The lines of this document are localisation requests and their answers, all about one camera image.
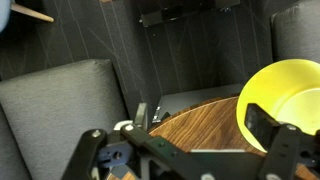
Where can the blue chair wooden leg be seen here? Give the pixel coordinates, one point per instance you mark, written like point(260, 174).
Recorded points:
point(33, 13)

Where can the dark grey sofa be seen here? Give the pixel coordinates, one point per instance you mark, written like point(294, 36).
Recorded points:
point(56, 110)

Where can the dark grey ottoman seat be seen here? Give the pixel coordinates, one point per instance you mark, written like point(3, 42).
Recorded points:
point(296, 30)

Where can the black table edge clamp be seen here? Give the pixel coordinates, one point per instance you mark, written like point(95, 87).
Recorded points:
point(156, 115)

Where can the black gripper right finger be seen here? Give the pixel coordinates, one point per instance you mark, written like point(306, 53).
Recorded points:
point(283, 146)

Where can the black metal stand base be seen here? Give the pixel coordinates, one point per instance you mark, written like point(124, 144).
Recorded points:
point(186, 10)

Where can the yellow plastic bowl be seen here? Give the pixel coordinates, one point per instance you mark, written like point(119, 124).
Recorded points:
point(283, 86)

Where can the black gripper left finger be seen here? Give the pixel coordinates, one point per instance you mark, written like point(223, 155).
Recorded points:
point(160, 150)

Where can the grey box table base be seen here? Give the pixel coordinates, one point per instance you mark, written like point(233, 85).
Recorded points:
point(193, 98)

